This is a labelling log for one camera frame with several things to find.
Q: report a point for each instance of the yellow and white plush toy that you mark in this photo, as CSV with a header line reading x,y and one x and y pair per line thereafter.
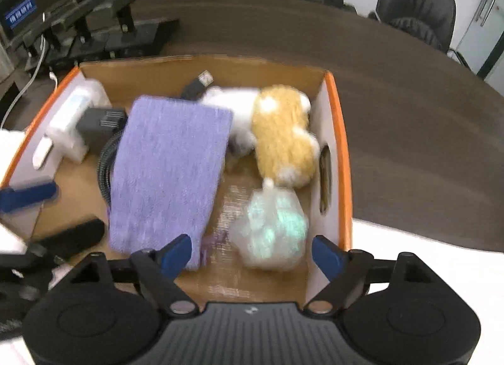
x,y
283,136

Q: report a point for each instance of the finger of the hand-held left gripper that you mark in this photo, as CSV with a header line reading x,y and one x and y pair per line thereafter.
x,y
27,195
75,235

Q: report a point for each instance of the white towel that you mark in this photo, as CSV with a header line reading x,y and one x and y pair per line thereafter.
x,y
464,274

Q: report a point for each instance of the iridescent plastic bag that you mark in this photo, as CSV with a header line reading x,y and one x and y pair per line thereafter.
x,y
271,227

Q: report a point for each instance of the purple knitted cloth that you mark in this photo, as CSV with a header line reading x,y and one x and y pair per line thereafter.
x,y
165,176

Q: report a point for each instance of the dark wooden desktop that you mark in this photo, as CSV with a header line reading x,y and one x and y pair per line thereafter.
x,y
393,132

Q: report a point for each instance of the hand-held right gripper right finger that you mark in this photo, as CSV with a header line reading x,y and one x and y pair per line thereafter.
x,y
328,258

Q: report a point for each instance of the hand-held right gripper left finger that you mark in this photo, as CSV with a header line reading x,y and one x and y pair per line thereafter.
x,y
177,256

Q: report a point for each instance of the blue desk sign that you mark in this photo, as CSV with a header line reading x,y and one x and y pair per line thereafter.
x,y
21,13

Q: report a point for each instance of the red cardboard box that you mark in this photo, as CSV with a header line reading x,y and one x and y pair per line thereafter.
x,y
157,77

